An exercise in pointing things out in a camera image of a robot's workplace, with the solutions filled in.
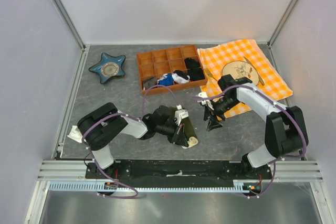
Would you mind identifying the orange checkered cloth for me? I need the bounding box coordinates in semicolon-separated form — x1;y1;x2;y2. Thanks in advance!
196;38;293;119

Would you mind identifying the brass fork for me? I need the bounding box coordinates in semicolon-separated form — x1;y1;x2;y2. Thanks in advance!
204;68;217;81

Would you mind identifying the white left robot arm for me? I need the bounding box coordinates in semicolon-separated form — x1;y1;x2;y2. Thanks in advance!
77;102;198;178

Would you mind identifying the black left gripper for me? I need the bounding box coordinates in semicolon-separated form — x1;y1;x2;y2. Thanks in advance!
155;119;188;147

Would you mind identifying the grey rolled underwear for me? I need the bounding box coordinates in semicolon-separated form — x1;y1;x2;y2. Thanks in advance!
142;77;157;90

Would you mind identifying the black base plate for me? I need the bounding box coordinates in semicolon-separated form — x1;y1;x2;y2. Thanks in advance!
85;159;272;186

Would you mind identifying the aluminium frame post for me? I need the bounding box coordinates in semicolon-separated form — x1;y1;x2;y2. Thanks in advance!
52;0;86;50
267;0;300;50

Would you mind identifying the blue star shaped dish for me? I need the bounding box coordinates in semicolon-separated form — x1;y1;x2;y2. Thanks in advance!
88;52;126;84

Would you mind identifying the white underwear pile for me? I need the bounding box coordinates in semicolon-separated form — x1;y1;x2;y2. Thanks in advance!
67;125;84;144

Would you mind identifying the olive green underwear cream waistband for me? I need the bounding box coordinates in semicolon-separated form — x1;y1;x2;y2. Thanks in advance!
167;106;198;149

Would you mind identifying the orange compartment organizer box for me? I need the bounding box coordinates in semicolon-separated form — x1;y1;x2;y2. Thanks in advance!
136;45;201;95

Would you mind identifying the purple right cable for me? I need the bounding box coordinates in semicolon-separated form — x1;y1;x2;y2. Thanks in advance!
193;84;309;198

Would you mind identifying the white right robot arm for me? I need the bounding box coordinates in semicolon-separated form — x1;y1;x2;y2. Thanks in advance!
197;74;309;179

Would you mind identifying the aluminium front rail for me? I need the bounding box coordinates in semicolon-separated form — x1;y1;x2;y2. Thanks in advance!
38;159;323;182

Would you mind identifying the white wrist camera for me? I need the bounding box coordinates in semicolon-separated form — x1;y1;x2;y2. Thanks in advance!
174;104;188;126
196;92;212;108

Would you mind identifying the aluminium right frame post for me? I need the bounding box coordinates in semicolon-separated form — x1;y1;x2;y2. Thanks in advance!
267;0;300;50

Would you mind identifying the beige decorated plate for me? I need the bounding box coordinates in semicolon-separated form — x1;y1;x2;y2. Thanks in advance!
222;60;259;85

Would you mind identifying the black white rolled underwear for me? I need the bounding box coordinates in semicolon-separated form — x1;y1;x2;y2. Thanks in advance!
172;70;190;84

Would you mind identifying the brass knife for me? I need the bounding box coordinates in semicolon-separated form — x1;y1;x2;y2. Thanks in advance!
243;56;266;86

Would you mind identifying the aluminium left frame post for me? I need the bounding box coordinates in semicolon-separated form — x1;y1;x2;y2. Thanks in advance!
52;0;86;50

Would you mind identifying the blue white rolled underwear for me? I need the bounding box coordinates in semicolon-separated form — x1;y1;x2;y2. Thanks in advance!
158;73;174;86

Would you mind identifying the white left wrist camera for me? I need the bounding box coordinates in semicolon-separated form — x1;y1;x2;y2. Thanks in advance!
174;104;188;126

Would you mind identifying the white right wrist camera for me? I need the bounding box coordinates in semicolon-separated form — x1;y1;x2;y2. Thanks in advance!
196;92;212;108

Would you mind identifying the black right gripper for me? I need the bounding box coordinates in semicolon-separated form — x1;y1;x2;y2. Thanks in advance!
203;95;240;132

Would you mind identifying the light blue cable duct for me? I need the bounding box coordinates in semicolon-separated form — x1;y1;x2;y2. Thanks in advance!
49;181;250;193

